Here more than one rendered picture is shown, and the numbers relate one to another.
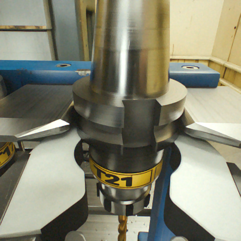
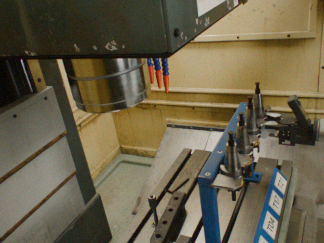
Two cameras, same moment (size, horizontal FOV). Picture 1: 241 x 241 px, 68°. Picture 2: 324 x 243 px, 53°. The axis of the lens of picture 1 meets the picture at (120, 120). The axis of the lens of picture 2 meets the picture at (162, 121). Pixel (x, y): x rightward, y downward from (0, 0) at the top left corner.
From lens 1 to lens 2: 1.14 m
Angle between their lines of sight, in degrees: 55
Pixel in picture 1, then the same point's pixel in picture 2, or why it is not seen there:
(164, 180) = not seen: hidden behind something
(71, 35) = (71, 127)
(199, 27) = not seen: hidden behind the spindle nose
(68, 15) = (66, 112)
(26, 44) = (51, 158)
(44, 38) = (64, 142)
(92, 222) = (223, 192)
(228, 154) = (187, 141)
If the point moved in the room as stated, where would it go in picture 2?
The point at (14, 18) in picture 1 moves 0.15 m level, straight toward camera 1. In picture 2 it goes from (42, 140) to (87, 132)
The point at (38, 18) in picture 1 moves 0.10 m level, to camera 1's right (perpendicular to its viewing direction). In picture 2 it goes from (59, 128) to (76, 114)
